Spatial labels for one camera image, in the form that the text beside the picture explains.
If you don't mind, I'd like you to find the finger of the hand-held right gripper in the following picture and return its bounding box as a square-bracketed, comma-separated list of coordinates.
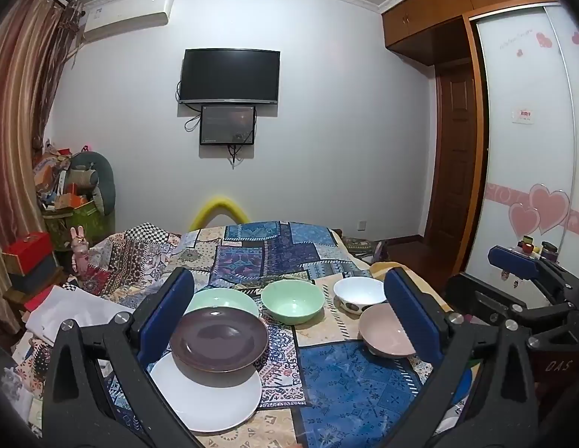
[445, 274, 551, 332]
[488, 244, 575, 309]

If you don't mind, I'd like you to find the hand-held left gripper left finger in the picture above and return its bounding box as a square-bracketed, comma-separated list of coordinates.
[41, 267, 211, 448]

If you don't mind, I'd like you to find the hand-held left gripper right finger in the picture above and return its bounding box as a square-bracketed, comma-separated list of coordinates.
[384, 267, 539, 448]

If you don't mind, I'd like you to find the pink bowl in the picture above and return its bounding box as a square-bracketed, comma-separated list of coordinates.
[358, 303, 418, 359]

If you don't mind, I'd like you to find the brown plate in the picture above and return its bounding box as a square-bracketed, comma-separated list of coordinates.
[170, 307, 270, 374]

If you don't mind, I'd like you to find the green plate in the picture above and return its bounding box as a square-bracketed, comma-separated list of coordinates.
[184, 288, 261, 320]

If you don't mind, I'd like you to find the white spotted bowl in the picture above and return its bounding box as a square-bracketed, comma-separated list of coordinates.
[333, 277, 388, 314]

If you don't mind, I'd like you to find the white plate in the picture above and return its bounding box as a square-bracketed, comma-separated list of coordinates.
[149, 352, 263, 433]

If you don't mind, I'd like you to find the green bowl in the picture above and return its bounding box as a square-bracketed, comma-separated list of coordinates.
[261, 280, 325, 325]

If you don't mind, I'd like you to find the patchwork printed blanket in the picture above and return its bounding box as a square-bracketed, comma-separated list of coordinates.
[14, 221, 481, 448]

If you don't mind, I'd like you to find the dark patterned cloth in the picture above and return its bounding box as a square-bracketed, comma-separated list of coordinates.
[343, 237, 389, 263]

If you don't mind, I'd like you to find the white cloth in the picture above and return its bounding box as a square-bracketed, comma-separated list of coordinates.
[25, 284, 136, 348]

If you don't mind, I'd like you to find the white heart-print sliding door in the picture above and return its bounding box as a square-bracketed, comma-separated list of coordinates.
[471, 2, 579, 285]

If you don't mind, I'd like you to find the pink bunny toy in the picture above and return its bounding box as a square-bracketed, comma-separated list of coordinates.
[70, 226, 91, 281]

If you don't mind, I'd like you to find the yellow foam tube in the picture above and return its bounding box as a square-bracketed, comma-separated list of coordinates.
[189, 195, 250, 231]

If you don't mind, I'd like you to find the brown wooden door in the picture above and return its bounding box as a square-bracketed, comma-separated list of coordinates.
[424, 63, 477, 244]

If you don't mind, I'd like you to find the green cardboard box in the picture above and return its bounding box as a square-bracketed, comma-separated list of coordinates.
[42, 200, 108, 249]

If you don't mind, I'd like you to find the dark grey box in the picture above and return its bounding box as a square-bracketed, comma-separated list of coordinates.
[12, 261, 59, 292]

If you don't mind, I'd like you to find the grey green plush toy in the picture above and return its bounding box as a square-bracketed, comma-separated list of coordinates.
[70, 152, 116, 218]

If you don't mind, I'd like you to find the red box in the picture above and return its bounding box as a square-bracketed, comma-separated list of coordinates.
[1, 232, 54, 277]

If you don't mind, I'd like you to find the green bin with clutter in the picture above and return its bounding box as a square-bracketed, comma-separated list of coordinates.
[32, 140, 91, 211]

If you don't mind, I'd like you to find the small black monitor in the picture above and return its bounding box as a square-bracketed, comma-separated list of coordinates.
[199, 105, 257, 146]

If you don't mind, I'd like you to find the wooden wardrobe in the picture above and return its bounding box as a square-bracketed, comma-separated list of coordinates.
[382, 0, 579, 66]

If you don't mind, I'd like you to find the striped brown curtain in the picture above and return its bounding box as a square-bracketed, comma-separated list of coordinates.
[0, 0, 85, 290]

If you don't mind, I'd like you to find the white air conditioner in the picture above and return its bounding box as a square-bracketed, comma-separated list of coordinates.
[81, 0, 172, 45]

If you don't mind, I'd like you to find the black wall television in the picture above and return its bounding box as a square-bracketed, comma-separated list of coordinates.
[178, 48, 281, 105]

